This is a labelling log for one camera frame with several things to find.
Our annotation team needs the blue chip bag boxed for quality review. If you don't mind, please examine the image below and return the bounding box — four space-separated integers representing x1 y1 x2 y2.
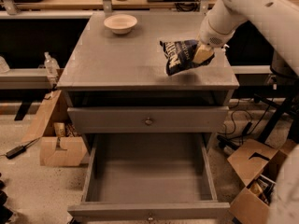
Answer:
160 39 214 76

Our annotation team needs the closed grey top drawer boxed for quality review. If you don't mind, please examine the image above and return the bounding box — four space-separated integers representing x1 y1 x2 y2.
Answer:
67 106 228 134

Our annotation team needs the black chair base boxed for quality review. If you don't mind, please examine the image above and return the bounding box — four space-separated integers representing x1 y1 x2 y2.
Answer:
256 79 299 143

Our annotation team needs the cardboard box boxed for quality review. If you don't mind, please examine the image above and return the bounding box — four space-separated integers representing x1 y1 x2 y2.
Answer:
228 139 298 224
22 90 87 167

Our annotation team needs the right cardboard box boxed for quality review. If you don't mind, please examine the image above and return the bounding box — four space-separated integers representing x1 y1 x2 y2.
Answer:
228 139 298 224

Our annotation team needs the black power adapter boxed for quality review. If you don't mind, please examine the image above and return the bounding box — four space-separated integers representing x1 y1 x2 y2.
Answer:
6 146 26 160

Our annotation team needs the white pump bottle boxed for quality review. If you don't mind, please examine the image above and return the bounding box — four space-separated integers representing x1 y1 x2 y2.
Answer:
221 44 230 54

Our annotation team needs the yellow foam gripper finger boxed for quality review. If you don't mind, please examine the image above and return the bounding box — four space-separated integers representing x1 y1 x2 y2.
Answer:
192 43 214 64

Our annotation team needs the left cardboard box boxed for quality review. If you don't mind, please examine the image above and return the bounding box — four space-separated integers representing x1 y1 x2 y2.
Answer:
22 90 87 167

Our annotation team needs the open grey middle drawer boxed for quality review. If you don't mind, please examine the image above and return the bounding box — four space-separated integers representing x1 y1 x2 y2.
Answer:
68 133 230 222

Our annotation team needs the grey drawer cabinet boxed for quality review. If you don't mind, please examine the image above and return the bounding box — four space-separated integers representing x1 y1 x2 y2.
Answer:
56 10 240 224

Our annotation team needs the clear plastic bottle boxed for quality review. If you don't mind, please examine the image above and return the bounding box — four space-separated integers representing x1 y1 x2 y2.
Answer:
44 52 60 76

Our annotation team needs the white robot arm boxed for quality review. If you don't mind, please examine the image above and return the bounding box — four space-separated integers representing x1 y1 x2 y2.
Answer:
193 0 299 224

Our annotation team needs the white bowl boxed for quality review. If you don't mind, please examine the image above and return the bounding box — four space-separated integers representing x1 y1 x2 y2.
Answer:
104 14 137 35

